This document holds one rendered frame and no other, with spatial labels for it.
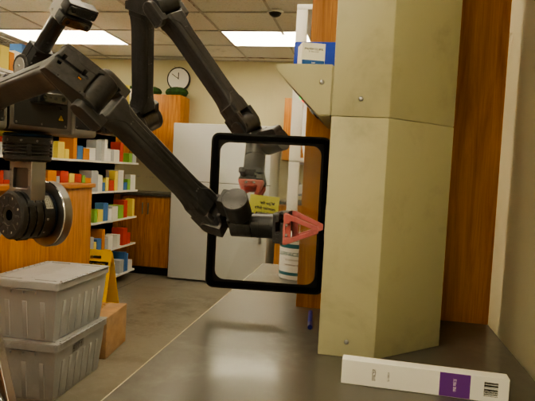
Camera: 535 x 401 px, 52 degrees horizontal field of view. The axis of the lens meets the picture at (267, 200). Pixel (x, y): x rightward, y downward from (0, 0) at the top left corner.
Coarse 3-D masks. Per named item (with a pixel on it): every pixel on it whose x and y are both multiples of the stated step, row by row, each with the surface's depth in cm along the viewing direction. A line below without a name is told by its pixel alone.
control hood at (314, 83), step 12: (288, 72) 107; (300, 72) 106; (312, 72) 106; (324, 72) 106; (300, 84) 107; (312, 84) 106; (324, 84) 106; (300, 96) 114; (312, 96) 106; (324, 96) 106; (312, 108) 107; (324, 108) 106; (324, 120) 115
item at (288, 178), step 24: (240, 144) 139; (264, 144) 138; (240, 168) 139; (264, 168) 138; (288, 168) 138; (312, 168) 137; (264, 192) 139; (288, 192) 138; (312, 192) 138; (312, 216) 138; (216, 240) 140; (240, 240) 140; (264, 240) 139; (312, 240) 138; (216, 264) 141; (240, 264) 140; (264, 264) 140; (288, 264) 139; (312, 264) 138
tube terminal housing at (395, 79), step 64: (384, 0) 103; (448, 0) 111; (384, 64) 104; (448, 64) 113; (384, 128) 104; (448, 128) 114; (384, 192) 105; (448, 192) 116; (384, 256) 106; (320, 320) 108; (384, 320) 107
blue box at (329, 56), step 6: (300, 42) 126; (312, 42) 125; (318, 42) 125; (324, 42) 125; (330, 42) 125; (330, 48) 125; (294, 54) 126; (330, 54) 125; (294, 60) 126; (330, 60) 125
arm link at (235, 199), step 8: (224, 192) 119; (232, 192) 118; (240, 192) 118; (224, 200) 117; (232, 200) 117; (240, 200) 117; (248, 200) 118; (224, 208) 119; (232, 208) 116; (240, 208) 116; (248, 208) 119; (224, 216) 123; (232, 216) 118; (240, 216) 118; (248, 216) 120; (200, 224) 125; (208, 224) 124; (224, 224) 125; (208, 232) 127; (216, 232) 125; (224, 232) 126
